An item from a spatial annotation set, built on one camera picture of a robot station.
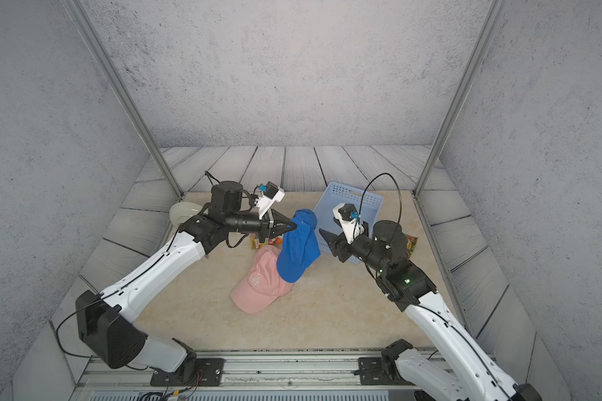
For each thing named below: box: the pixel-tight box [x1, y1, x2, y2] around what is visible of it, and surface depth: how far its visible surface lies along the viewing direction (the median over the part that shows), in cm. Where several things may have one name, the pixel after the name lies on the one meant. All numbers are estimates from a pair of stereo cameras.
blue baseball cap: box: [276, 208, 322, 284], surface depth 71 cm
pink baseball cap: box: [229, 244, 295, 315], surface depth 88 cm
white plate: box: [168, 201, 204, 228], surface depth 95 cm
